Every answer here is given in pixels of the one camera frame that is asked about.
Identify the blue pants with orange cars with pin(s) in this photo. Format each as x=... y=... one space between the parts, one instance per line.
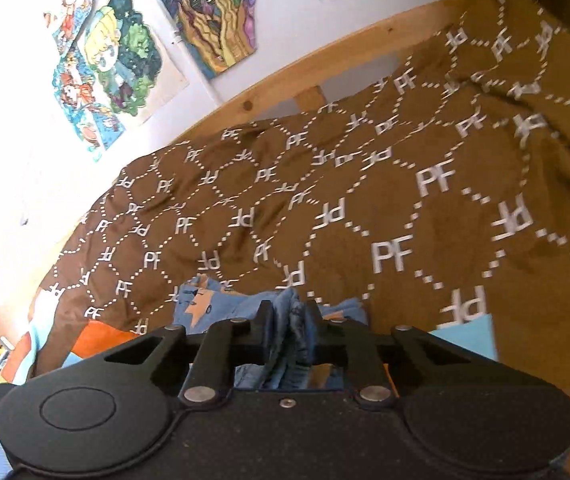
x=292 y=325

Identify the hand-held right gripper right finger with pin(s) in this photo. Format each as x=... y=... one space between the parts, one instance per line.
x=315 y=330

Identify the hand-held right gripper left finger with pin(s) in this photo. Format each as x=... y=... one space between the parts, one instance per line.
x=267 y=335

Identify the brown blanket with white print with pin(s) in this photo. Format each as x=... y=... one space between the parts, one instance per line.
x=365 y=185

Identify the multicoloured patchwork bedsheet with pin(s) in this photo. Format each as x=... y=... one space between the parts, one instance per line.
x=465 y=337

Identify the colourful swirl wall poster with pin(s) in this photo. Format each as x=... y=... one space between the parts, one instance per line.
x=210 y=15

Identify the wooden bed frame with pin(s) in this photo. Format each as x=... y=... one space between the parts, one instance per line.
x=345 y=52

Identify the orange-haired cartoon wall poster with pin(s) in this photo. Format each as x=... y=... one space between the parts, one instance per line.
x=82 y=95

